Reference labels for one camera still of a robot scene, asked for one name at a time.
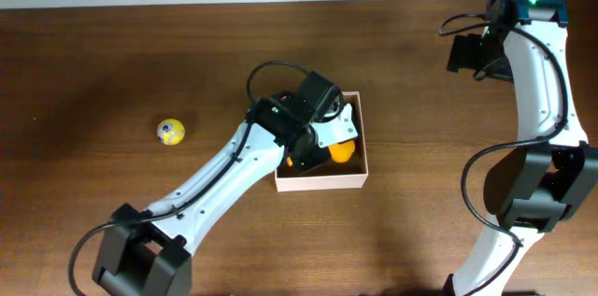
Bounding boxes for orange ball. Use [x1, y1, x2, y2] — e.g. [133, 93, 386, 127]
[328, 140, 356, 163]

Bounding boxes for yellow grey toy ball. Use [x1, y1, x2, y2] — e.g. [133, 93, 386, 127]
[157, 119, 185, 146]

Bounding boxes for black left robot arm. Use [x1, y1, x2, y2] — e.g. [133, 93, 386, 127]
[92, 72, 359, 296]

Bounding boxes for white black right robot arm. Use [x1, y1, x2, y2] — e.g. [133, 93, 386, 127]
[443, 0, 597, 295]

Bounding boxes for pink cardboard box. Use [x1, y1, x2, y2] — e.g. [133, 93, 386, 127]
[274, 92, 369, 192]

